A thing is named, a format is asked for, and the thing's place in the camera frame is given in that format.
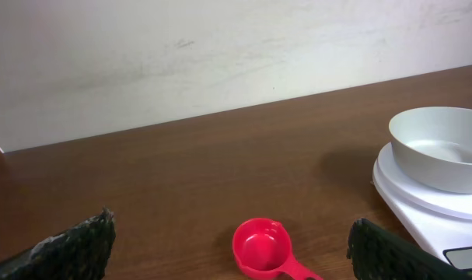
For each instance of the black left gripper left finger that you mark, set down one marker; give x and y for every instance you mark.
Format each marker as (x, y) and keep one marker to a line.
(79, 253)

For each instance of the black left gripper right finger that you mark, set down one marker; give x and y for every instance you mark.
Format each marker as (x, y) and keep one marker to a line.
(379, 254)

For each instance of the red measuring scoop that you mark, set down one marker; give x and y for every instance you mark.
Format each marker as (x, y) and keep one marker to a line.
(262, 249)

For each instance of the white digital kitchen scale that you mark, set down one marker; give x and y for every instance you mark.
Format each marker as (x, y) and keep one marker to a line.
(439, 221)

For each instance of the white round bowl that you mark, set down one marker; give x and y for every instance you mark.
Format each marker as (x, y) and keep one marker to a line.
(433, 145)

